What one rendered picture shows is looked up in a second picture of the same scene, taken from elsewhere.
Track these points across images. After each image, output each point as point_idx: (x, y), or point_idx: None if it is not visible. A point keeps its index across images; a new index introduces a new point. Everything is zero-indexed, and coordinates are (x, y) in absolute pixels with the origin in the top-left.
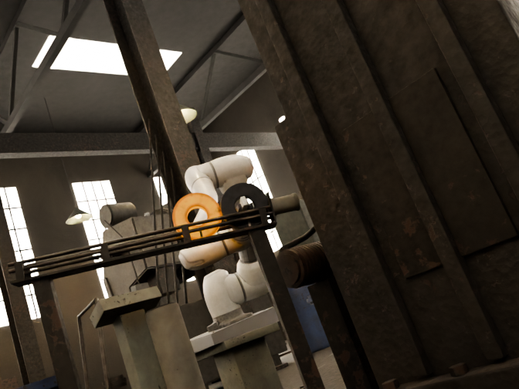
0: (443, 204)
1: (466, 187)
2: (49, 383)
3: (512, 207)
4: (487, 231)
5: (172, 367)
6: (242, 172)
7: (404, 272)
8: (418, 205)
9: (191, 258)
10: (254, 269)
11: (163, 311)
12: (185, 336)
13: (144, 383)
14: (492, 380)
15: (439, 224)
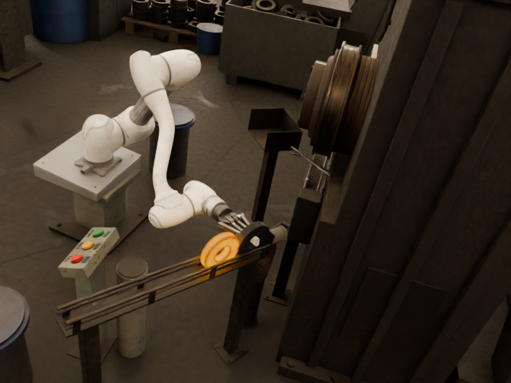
0: (389, 332)
1: (407, 335)
2: (23, 331)
3: (417, 350)
4: (398, 351)
5: (134, 312)
6: (191, 79)
7: (340, 335)
8: (379, 328)
9: (166, 226)
10: (142, 132)
11: None
12: None
13: None
14: None
15: (381, 340)
